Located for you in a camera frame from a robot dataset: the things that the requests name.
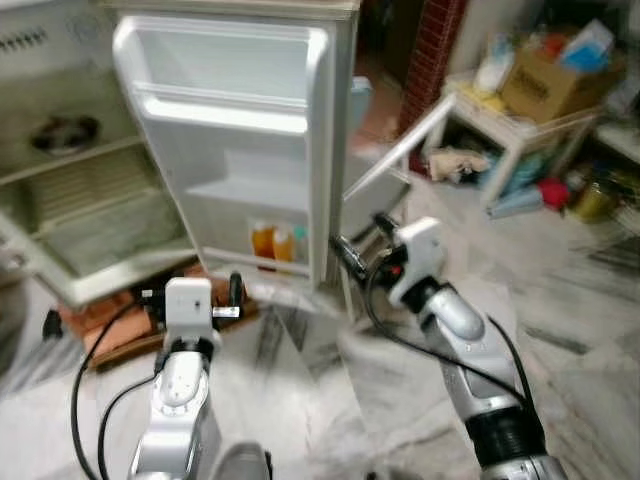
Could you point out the white plastic bag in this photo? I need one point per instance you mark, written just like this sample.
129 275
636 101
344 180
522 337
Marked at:
494 65

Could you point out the red brick pillar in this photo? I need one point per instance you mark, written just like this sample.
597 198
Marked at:
435 50

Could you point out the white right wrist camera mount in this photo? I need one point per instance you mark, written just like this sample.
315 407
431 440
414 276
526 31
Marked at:
420 250

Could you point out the teal container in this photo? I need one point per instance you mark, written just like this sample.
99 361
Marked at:
301 235

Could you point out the white fridge door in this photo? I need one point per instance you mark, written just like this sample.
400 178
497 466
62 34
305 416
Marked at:
230 170

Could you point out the orange drink bottle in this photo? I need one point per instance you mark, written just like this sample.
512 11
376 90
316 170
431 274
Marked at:
285 245
262 242

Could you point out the white framed grey panel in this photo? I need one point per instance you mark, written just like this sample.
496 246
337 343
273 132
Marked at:
380 200

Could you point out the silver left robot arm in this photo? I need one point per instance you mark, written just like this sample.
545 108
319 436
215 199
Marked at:
180 390

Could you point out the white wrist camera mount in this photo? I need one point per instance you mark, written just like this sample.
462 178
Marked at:
188 305
420 250

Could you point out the white fridge cabinet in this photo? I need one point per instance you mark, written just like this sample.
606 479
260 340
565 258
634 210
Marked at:
60 80

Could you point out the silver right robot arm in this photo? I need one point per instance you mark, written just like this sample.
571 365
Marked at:
455 315

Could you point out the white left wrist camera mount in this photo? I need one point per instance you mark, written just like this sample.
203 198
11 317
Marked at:
188 305

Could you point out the beige crumpled cloth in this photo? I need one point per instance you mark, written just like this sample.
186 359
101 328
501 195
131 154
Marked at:
455 165

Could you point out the blue packet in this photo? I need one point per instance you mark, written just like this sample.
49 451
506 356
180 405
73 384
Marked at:
588 48

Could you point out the dark metal bowl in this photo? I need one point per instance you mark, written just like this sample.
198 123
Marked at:
65 135

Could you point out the red round container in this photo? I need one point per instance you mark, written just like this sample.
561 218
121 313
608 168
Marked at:
553 193

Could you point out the brown cardboard box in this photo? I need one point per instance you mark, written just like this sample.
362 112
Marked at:
540 90

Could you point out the white shelf table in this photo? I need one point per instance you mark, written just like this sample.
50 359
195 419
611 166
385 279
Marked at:
520 128

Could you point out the brass pot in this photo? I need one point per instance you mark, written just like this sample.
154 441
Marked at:
592 200

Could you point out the brown wooden fridge base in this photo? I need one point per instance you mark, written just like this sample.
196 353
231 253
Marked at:
110 325

